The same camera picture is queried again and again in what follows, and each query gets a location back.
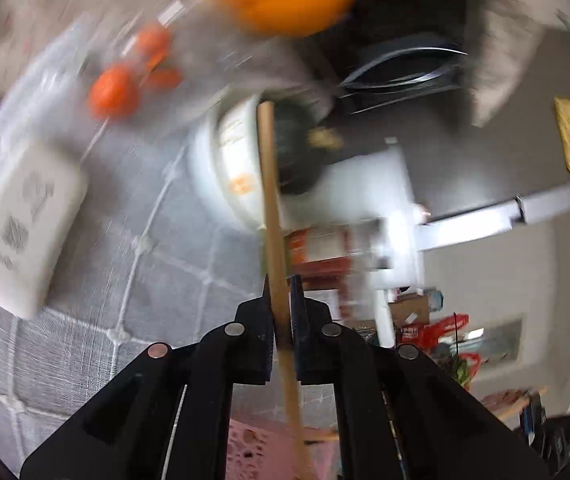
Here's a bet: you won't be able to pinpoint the small orange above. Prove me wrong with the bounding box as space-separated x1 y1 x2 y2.
147 67 184 89
135 25 172 59
88 67 140 120

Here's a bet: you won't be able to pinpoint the dark green squash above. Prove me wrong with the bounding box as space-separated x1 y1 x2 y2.
271 100 337 196

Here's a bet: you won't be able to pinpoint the white electric pot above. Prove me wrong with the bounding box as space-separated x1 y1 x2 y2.
280 137 428 348

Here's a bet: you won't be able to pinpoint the white flat plastic device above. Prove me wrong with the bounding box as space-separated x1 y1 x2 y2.
0 141 88 320

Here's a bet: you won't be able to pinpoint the short jar of red contents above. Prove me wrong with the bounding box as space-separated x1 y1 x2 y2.
285 227 381 264

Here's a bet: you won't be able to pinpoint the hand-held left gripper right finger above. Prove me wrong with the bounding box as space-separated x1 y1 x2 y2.
290 275 551 480

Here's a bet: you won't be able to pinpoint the floral microwave cover cloth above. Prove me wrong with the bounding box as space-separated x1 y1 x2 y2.
468 0 570 128

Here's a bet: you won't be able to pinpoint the small tomatoes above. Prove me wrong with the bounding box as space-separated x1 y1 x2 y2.
82 0 246 127

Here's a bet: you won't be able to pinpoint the green leafy vegetables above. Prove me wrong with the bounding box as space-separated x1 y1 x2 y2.
452 355 482 392

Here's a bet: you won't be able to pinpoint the white bowl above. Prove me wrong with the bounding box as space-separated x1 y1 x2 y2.
214 96 336 226

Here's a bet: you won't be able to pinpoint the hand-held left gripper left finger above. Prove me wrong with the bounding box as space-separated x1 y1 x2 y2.
19 276 273 480

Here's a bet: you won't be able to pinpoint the single wooden chopstick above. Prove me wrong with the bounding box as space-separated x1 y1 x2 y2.
256 101 316 480

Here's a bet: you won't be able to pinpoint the black microwave oven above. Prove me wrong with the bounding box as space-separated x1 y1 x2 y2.
335 0 471 106

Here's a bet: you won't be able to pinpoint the grey refrigerator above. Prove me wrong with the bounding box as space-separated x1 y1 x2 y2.
315 0 570 252

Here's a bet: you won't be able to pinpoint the pink perforated utensil basket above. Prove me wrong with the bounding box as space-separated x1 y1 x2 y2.
227 417 342 480

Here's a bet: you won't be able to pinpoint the red plastic bag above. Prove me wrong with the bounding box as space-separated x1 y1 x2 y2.
399 312 471 357

